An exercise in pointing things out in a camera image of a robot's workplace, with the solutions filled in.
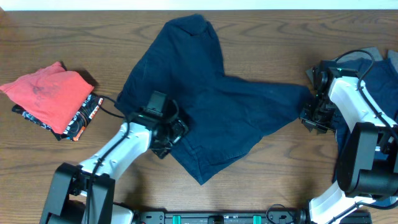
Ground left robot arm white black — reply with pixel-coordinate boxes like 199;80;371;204
40;91;188;224

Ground folded red shirt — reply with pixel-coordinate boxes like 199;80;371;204
1;62;94;134

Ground grey garment under pile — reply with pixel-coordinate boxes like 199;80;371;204
305;46;398;82

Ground blue denim garment pile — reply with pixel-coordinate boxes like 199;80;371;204
335;63;397;207

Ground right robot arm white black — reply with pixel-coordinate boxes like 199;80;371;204
295;60;397;223

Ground dark navy shorts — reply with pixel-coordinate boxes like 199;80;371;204
115;14;313;184

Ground folded black printed shirt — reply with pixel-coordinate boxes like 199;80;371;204
12;93;104;141

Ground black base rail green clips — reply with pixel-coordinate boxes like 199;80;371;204
111;202;373;224

